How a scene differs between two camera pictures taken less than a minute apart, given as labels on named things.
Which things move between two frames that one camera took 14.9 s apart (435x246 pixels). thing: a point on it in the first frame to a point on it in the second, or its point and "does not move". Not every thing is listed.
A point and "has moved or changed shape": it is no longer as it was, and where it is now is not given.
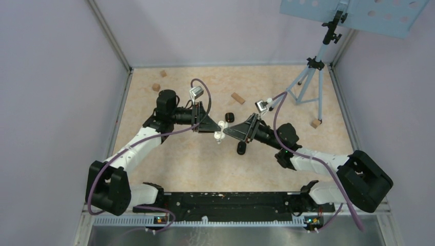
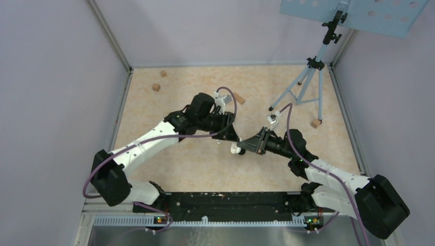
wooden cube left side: x=156 y=87 does not move
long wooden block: x=238 y=98 does not move
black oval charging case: x=241 y=147 does not move
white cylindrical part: x=220 y=135 has moved or changed shape
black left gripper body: x=196 y=113 to x=222 y=123
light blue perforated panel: x=395 y=18 does not move
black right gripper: x=240 y=131 to x=258 y=143
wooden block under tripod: x=315 y=123 does not move
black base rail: x=236 y=206 does not move
